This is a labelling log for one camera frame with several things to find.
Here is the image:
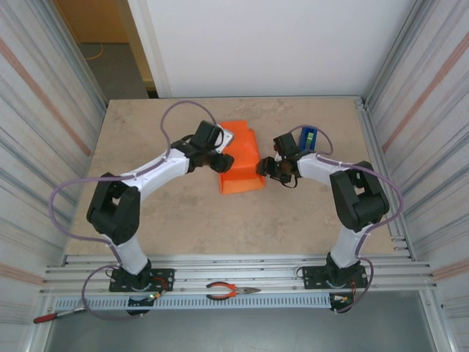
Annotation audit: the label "orange wrapping paper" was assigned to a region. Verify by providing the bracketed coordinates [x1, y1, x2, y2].
[218, 120, 267, 195]

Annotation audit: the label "grey slotted cable duct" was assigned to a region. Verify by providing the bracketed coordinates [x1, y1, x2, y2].
[53, 294, 333, 311]

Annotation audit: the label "red-handled screwdriver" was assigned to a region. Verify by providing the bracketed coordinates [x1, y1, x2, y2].
[32, 307, 87, 325]

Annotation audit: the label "orange floor cable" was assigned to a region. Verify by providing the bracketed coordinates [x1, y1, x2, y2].
[86, 43, 106, 62]

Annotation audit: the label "orange-handled pliers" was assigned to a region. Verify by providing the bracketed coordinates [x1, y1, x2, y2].
[205, 281, 262, 301]

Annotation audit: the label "blue tape dispenser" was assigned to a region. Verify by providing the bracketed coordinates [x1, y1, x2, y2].
[298, 125, 318, 152]

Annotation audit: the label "aluminium mounting rail frame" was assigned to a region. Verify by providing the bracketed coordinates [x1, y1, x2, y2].
[43, 254, 439, 294]

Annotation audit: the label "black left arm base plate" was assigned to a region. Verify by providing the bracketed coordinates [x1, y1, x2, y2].
[108, 268, 175, 293]

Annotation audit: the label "brown wooden door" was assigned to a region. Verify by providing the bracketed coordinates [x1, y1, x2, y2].
[54, 0, 130, 44]

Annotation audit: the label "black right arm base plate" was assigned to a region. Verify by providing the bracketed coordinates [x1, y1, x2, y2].
[302, 265, 369, 290]

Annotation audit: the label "aluminium side rail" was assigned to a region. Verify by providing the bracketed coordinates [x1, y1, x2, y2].
[354, 95, 417, 261]

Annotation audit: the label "white door frame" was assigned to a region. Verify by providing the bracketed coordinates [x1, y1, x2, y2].
[126, 0, 173, 99]

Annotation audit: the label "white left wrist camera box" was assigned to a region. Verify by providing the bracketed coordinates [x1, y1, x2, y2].
[218, 126, 235, 153]

